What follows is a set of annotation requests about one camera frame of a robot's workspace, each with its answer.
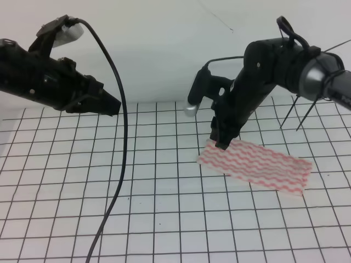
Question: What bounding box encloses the black camera cable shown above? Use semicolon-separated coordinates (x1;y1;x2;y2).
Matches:
201;15;321;73
70;18;129;263

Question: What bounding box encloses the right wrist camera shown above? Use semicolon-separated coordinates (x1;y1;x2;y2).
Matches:
184;65;234;117

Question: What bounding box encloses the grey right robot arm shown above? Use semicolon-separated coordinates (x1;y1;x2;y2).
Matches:
210;38;350;150

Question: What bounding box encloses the white grid tablecloth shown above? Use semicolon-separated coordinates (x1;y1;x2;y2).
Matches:
1;96;350;262

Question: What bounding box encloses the pink wavy striped towel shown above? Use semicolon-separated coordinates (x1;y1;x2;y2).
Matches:
197;140;313;196

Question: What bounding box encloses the black right camera cable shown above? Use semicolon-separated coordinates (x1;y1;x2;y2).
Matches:
201;15;321;73

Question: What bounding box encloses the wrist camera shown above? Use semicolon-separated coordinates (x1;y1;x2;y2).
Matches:
28;15;84;58
184;65;234;117

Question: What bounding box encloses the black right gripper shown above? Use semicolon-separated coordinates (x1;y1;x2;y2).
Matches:
210;38;303;150

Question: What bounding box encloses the black left camera cable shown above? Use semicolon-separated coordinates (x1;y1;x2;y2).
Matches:
70;18;129;263

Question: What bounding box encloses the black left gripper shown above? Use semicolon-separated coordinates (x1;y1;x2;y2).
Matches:
1;39;121;116

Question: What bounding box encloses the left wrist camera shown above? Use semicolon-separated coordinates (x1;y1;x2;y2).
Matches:
28;15;84;58

